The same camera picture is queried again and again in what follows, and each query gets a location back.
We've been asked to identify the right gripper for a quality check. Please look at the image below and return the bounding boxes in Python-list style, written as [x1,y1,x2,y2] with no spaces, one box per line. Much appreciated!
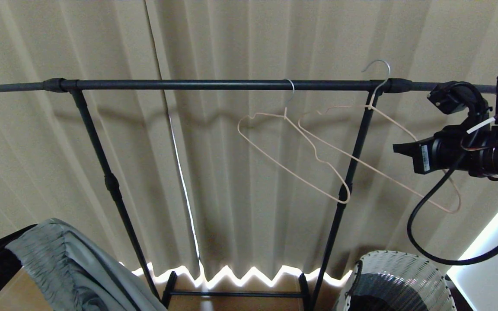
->
[393,135,494,178]

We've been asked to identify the pink clothes hanger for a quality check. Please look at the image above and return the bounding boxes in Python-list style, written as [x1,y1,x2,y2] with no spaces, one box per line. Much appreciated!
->
[237,79,351,204]
[297,60,461,214]

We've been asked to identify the pale grey shorts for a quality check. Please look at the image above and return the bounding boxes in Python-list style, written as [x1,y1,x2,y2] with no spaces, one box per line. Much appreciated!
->
[5,218,167,311]

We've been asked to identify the white laundry basket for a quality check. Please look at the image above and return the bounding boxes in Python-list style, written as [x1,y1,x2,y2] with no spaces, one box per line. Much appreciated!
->
[335,251,459,311]

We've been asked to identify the black clothes rack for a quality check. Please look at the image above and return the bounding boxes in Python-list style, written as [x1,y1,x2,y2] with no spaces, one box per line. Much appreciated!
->
[0,78,498,311]

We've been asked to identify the beige curtain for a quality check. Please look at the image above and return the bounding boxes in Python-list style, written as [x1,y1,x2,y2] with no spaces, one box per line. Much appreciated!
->
[0,0,498,281]

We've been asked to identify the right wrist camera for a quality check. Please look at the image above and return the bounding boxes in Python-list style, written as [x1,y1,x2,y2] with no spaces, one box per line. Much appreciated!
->
[427,81,494,134]

